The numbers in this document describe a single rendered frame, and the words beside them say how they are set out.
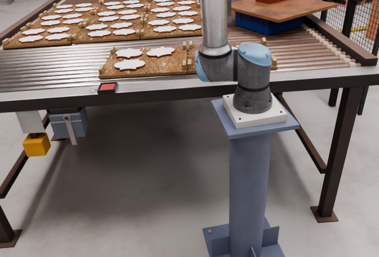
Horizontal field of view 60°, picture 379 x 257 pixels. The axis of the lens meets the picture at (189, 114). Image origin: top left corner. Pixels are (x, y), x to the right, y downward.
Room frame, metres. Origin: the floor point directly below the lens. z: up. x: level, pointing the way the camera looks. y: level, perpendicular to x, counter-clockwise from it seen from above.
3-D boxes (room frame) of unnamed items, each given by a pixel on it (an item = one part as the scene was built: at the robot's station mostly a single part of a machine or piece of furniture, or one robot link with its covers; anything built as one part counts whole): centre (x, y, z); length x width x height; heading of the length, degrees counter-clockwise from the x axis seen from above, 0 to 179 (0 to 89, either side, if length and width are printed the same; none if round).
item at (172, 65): (1.56, 0.20, 0.93); 0.41 x 0.35 x 0.02; 88
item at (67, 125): (1.27, 0.55, 0.77); 0.14 x 0.11 x 0.18; 91
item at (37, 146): (1.27, 0.73, 0.74); 0.09 x 0.08 x 0.24; 91
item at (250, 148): (1.10, -0.25, 0.44); 0.38 x 0.38 x 0.87; 8
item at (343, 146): (1.31, -0.75, 0.43); 0.12 x 0.12 x 0.85; 1
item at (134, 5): (2.83, 0.49, 0.94); 0.41 x 0.35 x 0.04; 92
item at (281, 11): (2.09, -0.60, 1.03); 0.50 x 0.50 x 0.02; 31
